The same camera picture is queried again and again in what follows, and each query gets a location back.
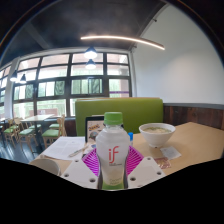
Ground black-framed tablet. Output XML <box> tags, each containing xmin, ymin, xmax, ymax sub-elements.
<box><xmin>85</xmin><ymin>115</ymin><xmax>106</xmax><ymax>144</ymax></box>

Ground green upholstered bench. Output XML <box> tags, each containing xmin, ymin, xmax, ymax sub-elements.
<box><xmin>74</xmin><ymin>97</ymin><xmax>164</xmax><ymax>137</ymax></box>

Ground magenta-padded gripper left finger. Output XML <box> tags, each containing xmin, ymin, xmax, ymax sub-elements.
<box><xmin>60</xmin><ymin>148</ymin><xmax>101</xmax><ymax>190</ymax></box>

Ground small blue-capped bottle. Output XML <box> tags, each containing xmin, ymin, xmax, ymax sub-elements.
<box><xmin>128</xmin><ymin>132</ymin><xmax>135</xmax><ymax>147</ymax></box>

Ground wooden chairs with green seats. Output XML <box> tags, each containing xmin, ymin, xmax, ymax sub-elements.
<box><xmin>2</xmin><ymin>114</ymin><xmax>68</xmax><ymax>149</ymax></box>

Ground long curved linear light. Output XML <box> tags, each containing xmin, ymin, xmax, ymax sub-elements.
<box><xmin>80</xmin><ymin>34</ymin><xmax>166</xmax><ymax>51</ymax></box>

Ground pen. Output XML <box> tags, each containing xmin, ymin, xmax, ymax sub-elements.
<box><xmin>68</xmin><ymin>144</ymin><xmax>90</xmax><ymax>158</ymax></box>

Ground light wooden dining table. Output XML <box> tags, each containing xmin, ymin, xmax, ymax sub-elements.
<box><xmin>20</xmin><ymin>114</ymin><xmax>56</xmax><ymax>123</ymax></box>

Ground pendant ceiling lamps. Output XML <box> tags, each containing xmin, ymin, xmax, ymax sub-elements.
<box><xmin>9</xmin><ymin>46</ymin><xmax>99</xmax><ymax>84</ymax></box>

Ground small brown packet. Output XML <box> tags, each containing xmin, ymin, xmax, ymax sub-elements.
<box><xmin>153</xmin><ymin>157</ymin><xmax>172</xmax><ymax>170</ymax></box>

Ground green-capped white drink bottle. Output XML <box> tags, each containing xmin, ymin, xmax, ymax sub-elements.
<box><xmin>95</xmin><ymin>111</ymin><xmax>131</xmax><ymax>191</ymax></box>

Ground white ceramic bowl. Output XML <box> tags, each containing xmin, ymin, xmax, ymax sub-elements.
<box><xmin>138</xmin><ymin>122</ymin><xmax>177</xmax><ymax>149</ymax></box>

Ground white paper sheets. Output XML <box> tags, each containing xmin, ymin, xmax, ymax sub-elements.
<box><xmin>43</xmin><ymin>135</ymin><xmax>87</xmax><ymax>161</ymax></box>

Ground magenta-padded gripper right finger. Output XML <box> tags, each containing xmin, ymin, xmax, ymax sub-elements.
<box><xmin>128</xmin><ymin>145</ymin><xmax>167</xmax><ymax>189</ymax></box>

